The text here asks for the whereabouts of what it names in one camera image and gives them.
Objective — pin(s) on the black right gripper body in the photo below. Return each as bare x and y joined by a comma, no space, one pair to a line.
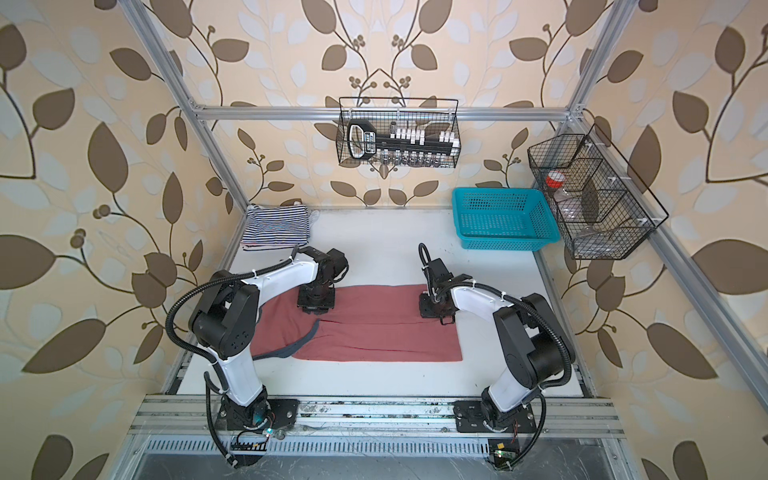
430,307

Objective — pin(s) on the blue white striped tank top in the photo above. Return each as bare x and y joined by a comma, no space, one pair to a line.
273,228

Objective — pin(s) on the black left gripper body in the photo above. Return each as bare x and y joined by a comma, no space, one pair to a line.
318,297

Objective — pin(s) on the black socket tool set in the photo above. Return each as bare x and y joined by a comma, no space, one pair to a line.
401,146

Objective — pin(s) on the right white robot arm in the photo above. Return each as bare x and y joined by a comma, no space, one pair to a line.
536,351

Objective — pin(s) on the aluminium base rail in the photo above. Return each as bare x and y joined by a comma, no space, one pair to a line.
371,426

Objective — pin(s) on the black wire basket right wall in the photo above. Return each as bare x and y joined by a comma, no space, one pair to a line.
619,208

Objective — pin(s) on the black wire basket wall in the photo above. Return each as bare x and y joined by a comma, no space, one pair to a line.
433,113
619,208

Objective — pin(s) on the teal plastic basket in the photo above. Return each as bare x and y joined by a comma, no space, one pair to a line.
503,219

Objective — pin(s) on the red capped clear bottle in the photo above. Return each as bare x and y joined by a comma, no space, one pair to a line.
568,203

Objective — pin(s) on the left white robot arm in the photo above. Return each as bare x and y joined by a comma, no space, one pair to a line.
225,320

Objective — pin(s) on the black wire basket back wall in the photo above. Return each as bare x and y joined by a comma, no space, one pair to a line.
433,113

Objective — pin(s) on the maroon garment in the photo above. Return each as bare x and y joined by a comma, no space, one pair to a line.
369,323

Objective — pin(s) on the aluminium frame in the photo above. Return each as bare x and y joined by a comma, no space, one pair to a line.
741,349

